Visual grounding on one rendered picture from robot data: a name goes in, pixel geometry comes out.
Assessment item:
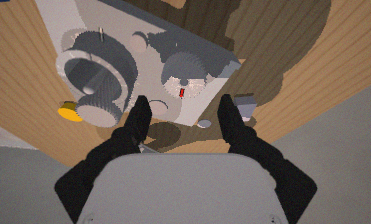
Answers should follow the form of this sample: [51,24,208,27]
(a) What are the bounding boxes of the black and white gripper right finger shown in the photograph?
[217,94,317,224]

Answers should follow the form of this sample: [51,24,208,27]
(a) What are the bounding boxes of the yellow short cylinder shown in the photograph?
[58,103,83,121]

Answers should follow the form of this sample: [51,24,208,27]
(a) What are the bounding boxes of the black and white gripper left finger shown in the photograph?
[54,95,152,224]

